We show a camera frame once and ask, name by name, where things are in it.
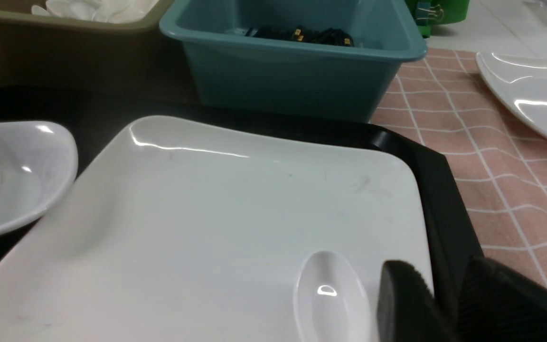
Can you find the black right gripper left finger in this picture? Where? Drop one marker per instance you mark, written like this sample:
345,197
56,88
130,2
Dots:
406,309

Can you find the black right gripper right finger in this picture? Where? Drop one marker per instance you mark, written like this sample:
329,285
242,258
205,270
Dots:
498,304

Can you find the white ceramic spoon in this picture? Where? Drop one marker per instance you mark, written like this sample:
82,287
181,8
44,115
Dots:
329,301

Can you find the large white square plate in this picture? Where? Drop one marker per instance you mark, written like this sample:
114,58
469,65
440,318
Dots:
184,232

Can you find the small white square bowl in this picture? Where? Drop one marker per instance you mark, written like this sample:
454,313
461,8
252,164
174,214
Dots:
38,164

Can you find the white plate at right edge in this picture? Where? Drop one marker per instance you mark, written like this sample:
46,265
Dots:
520,83

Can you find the pink checkered tablecloth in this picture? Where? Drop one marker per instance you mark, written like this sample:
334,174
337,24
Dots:
498,163

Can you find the teal plastic bin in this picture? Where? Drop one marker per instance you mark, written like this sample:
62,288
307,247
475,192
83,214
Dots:
285,77

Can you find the black chopsticks pile in bin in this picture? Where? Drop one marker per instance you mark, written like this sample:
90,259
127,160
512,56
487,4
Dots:
329,36

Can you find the green backdrop cloth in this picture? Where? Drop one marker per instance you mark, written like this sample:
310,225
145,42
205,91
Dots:
454,11

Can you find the metal binder clip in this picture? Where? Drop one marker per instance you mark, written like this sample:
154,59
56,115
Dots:
425,13

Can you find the black plastic serving tray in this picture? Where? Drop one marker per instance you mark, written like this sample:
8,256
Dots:
95,120

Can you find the white spoons pile in bin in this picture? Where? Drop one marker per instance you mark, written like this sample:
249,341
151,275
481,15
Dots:
111,11

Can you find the olive plastic bin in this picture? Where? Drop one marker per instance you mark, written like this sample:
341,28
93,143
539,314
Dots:
132,58

